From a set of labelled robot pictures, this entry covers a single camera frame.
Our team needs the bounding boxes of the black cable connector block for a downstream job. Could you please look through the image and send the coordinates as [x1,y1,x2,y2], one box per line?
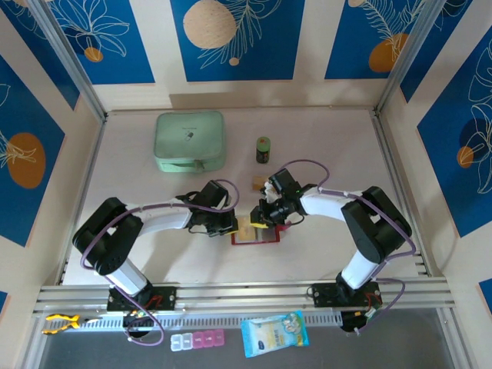
[122,311,157,334]
[340,309,372,334]

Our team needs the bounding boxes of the grey slotted cable duct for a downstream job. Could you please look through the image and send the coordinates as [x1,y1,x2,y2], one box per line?
[76,311,344,334]

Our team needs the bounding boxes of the blue wet wipes packet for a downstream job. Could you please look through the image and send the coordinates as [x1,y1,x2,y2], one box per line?
[240,310,310,359]

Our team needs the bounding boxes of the aluminium table side rail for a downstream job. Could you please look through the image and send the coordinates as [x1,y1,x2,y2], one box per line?
[372,113,434,277]

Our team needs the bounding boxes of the white and pink pill organizer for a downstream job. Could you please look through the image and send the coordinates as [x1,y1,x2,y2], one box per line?
[170,328,225,351]

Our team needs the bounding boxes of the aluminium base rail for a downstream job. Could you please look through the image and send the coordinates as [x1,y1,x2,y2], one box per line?
[32,276,457,314]

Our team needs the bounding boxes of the yellow handled pliers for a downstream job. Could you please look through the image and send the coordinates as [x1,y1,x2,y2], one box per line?
[42,313,103,335]

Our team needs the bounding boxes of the dark bottle with green lid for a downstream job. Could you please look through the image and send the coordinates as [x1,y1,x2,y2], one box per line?
[255,136,271,165]

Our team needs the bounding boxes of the aluminium frame post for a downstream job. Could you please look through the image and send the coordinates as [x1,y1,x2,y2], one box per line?
[28,0,109,121]
[374,0,450,116]

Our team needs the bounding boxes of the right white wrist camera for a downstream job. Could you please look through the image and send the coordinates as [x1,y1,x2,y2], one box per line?
[260,182,281,204]

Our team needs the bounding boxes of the red leather card holder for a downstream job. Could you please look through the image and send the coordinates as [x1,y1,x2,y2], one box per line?
[230,224,290,246]

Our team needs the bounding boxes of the mint green zip pouch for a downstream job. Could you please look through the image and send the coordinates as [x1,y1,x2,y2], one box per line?
[153,111,226,175]

